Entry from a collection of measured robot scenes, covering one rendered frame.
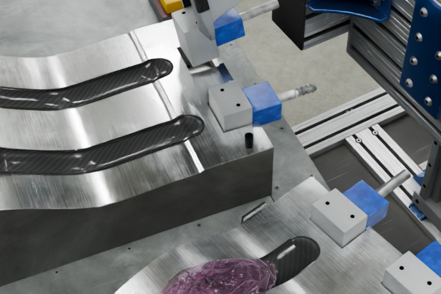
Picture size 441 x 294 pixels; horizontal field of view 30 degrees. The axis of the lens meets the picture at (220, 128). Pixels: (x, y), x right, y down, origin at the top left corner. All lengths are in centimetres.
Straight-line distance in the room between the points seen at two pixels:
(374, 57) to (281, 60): 106
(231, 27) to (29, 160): 29
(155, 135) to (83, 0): 39
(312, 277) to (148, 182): 21
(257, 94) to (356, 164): 87
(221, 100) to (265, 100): 5
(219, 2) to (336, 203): 27
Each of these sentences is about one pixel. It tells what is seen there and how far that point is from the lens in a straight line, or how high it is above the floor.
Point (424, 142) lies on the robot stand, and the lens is 190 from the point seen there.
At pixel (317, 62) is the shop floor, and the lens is 236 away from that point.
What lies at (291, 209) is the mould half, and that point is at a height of 85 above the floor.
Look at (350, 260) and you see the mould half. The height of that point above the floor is 85.
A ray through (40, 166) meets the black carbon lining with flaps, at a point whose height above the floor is 90.
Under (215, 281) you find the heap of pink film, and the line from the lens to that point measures 81.
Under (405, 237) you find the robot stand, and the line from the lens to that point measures 173.
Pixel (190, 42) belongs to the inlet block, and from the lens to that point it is 100.
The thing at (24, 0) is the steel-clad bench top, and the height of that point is 80.
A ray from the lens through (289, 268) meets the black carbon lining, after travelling 90.
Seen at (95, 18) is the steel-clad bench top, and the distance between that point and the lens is 127.
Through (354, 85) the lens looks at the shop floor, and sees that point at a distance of 230.
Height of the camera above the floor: 160
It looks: 48 degrees down
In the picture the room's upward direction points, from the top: 2 degrees counter-clockwise
